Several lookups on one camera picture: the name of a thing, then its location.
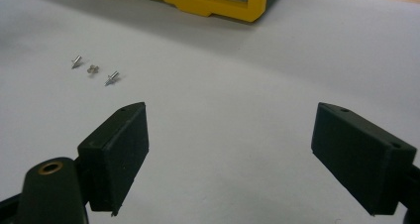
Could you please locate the yellow black organizer cabinet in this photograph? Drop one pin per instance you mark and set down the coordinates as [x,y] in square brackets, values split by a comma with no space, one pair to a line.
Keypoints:
[198,1]

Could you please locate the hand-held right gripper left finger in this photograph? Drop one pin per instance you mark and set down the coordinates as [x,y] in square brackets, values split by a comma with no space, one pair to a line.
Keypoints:
[112,158]

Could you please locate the small silver screw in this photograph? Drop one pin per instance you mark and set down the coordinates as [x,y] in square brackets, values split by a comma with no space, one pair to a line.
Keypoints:
[76,61]
[112,78]

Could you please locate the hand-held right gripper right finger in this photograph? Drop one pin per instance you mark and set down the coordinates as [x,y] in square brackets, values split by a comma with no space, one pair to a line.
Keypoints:
[360,158]

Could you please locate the white table board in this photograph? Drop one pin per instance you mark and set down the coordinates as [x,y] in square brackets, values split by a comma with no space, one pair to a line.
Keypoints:
[231,101]

